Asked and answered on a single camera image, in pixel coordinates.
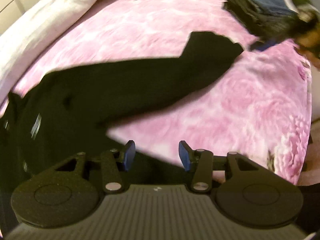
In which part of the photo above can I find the pink rose bedsheet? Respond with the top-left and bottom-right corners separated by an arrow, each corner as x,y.
14,0 -> 312,184

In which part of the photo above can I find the black zip jacket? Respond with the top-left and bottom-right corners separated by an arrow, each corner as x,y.
1,31 -> 243,235

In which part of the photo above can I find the person right hand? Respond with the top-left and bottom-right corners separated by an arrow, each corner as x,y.
295,31 -> 319,69

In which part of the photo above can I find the white striped duvet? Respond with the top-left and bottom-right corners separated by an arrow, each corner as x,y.
1,0 -> 97,101

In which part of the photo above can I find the folded dark clothes stack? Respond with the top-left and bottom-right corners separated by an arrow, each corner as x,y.
223,0 -> 299,37

